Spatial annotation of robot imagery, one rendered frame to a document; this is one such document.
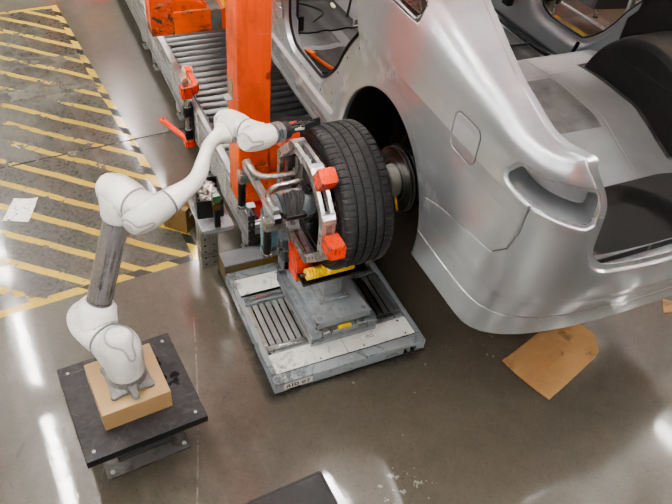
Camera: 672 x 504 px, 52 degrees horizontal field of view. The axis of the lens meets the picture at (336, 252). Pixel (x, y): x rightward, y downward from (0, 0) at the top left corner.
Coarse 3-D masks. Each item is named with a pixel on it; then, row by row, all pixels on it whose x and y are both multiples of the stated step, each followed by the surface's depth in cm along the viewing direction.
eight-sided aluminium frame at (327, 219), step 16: (288, 144) 300; (304, 144) 294; (288, 160) 319; (304, 160) 286; (320, 192) 282; (320, 208) 282; (288, 224) 329; (320, 224) 285; (336, 224) 286; (304, 240) 324; (320, 240) 290; (304, 256) 315; (320, 256) 295
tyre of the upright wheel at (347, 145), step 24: (312, 144) 297; (336, 144) 287; (360, 144) 288; (336, 168) 280; (360, 168) 283; (384, 168) 286; (336, 192) 284; (360, 192) 282; (384, 192) 286; (360, 216) 284; (384, 216) 289; (360, 240) 290; (384, 240) 296; (336, 264) 303
